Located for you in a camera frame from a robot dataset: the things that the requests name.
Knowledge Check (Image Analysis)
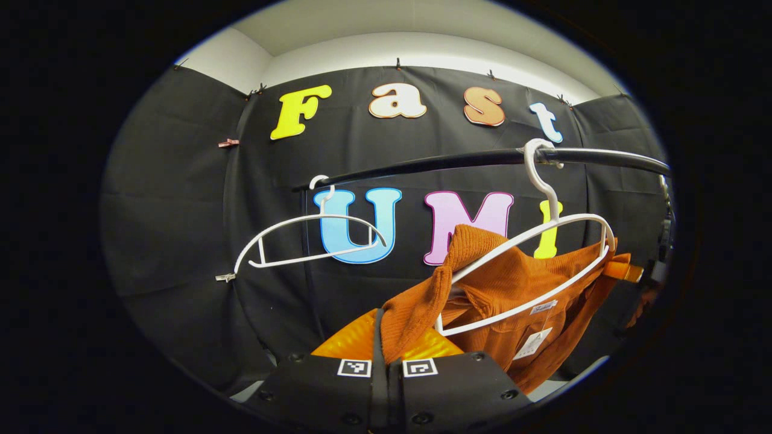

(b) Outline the white plastic hanger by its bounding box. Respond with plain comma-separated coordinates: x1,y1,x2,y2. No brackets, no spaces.
233,175,388,275
434,139,616,337

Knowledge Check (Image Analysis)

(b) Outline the orange corduroy jacket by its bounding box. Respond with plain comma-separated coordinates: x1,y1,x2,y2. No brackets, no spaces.
380,224,631,395

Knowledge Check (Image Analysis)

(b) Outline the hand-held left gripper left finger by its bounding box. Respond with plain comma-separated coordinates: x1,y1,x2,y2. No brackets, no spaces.
250,307,388,432

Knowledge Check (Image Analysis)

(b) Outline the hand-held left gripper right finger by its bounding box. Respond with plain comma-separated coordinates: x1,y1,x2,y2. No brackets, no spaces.
386,325,531,432

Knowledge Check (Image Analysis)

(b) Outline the black clothes rack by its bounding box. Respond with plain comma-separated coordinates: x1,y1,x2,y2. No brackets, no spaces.
293,146,673,347

